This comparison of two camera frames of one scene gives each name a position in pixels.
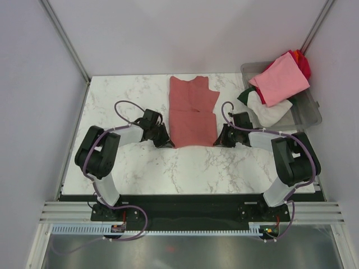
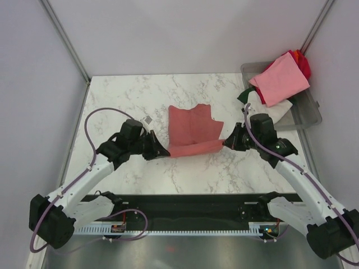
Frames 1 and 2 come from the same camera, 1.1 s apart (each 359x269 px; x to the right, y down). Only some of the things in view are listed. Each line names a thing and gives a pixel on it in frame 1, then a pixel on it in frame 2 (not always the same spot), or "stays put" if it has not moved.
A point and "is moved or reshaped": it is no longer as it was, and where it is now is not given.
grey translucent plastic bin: [305, 112] stays put
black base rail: [190, 209] stays put
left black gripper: [165, 142] -> [157, 149]
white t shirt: [266, 115] stays put
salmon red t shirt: [192, 123] is moved or reshaped
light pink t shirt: [283, 78] stays put
